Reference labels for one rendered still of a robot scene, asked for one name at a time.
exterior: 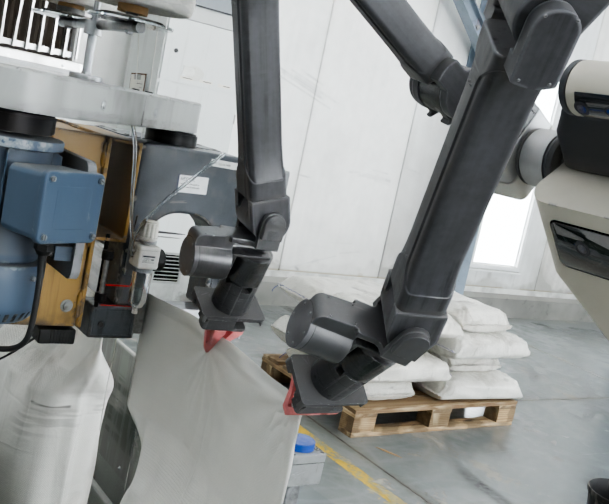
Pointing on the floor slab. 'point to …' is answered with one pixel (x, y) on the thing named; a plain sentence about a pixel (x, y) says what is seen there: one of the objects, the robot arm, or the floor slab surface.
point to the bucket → (608, 491)
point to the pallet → (431, 413)
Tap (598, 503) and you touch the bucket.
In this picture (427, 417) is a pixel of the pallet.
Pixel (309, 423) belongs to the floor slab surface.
